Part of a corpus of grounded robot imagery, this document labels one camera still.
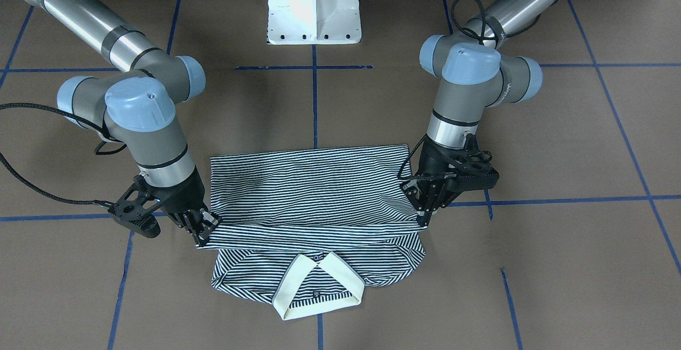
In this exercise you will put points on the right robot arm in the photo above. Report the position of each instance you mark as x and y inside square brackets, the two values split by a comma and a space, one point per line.
[137, 109]

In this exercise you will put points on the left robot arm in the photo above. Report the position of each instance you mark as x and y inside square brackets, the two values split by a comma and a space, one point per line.
[473, 75]

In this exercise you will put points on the navy white striped polo shirt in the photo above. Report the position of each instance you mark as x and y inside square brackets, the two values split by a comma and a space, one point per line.
[308, 231]

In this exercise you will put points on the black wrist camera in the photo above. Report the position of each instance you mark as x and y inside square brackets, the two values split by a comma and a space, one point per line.
[472, 169]
[134, 209]

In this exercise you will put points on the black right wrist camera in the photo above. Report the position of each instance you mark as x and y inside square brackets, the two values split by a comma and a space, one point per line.
[134, 209]

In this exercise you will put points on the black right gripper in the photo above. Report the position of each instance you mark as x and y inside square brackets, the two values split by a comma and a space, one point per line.
[180, 200]

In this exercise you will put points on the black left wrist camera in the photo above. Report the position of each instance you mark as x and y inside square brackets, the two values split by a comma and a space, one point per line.
[472, 169]

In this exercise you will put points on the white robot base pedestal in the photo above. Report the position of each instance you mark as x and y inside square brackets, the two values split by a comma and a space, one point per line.
[314, 22]

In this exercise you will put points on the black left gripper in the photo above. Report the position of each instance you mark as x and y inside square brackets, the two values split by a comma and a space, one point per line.
[432, 166]

